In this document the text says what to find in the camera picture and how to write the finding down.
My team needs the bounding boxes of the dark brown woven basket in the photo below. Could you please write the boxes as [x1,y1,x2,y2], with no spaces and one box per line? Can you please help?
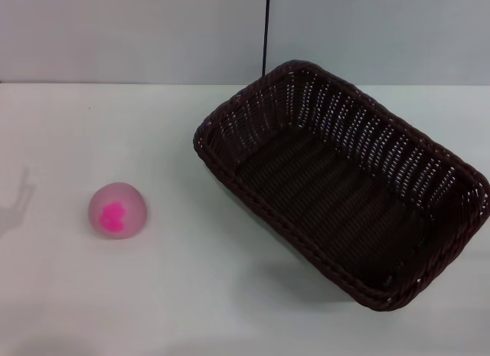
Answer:
[192,58,490,312]

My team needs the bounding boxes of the translucent pink ball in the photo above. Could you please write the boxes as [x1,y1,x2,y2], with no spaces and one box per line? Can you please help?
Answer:
[88,181,149,241]

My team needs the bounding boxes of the black vertical wall strip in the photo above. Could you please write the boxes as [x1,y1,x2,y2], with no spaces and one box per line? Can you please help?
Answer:
[261,0,271,77]

